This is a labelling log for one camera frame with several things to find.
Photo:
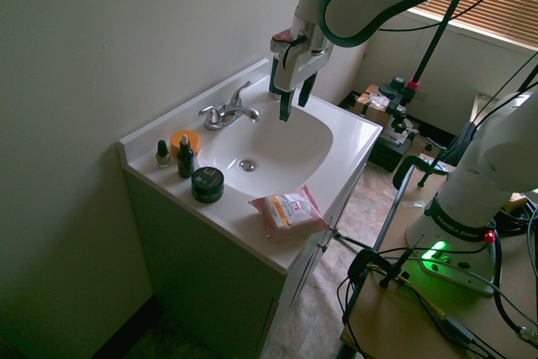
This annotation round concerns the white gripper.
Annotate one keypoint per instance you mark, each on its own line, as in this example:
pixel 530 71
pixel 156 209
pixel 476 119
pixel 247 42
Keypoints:
pixel 296 69

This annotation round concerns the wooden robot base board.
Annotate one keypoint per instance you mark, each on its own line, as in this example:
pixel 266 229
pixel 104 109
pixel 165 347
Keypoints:
pixel 395 317

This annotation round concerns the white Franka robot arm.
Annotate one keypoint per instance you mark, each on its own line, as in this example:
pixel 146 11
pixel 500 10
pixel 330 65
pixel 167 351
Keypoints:
pixel 471 182

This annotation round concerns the white sink countertop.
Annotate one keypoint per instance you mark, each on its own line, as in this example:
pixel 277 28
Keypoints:
pixel 286 144

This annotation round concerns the brown cardboard box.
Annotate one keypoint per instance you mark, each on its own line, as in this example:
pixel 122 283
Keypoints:
pixel 372 114

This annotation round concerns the clear plastic bag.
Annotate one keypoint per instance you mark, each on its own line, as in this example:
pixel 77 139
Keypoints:
pixel 374 99

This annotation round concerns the chrome sink drain stopper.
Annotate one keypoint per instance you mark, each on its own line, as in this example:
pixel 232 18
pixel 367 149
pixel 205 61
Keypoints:
pixel 248 165

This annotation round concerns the orange round jar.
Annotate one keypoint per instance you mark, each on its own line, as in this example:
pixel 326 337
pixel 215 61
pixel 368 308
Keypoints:
pixel 195 141

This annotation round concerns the pink wipes pack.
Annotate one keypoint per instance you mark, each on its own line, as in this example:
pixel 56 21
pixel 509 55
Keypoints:
pixel 290 216

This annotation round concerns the pink stand clamp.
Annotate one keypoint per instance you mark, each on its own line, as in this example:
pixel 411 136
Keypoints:
pixel 414 84

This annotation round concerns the black round cream jar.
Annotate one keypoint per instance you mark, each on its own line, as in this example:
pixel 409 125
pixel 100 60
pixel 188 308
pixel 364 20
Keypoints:
pixel 207 188

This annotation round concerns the dark dropper bottle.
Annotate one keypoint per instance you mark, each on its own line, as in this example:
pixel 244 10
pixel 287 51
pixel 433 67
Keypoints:
pixel 185 163

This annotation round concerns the black C-clamp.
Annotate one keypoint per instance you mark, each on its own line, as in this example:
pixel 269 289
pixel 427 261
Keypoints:
pixel 370 260
pixel 409 163

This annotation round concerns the metal cabinet knob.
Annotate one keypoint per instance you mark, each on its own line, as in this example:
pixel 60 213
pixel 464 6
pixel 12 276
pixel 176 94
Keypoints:
pixel 335 231
pixel 322 246

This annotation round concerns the small nail polish bottle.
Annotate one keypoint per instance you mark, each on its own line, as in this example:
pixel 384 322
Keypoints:
pixel 162 159

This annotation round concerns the dark cloth bag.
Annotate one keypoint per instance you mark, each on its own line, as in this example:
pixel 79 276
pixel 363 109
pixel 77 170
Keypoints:
pixel 462 144

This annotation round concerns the white vanity cabinet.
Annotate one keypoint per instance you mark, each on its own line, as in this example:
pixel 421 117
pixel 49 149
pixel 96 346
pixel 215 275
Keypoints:
pixel 210 283

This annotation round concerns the wooden window blinds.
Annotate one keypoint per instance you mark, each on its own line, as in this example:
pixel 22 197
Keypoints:
pixel 496 10

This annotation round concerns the red stop button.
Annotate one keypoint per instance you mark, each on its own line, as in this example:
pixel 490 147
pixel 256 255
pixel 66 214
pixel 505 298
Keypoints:
pixel 488 236

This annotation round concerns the black camera stand pole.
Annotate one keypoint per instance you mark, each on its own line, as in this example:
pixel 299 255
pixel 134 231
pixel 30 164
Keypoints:
pixel 437 39

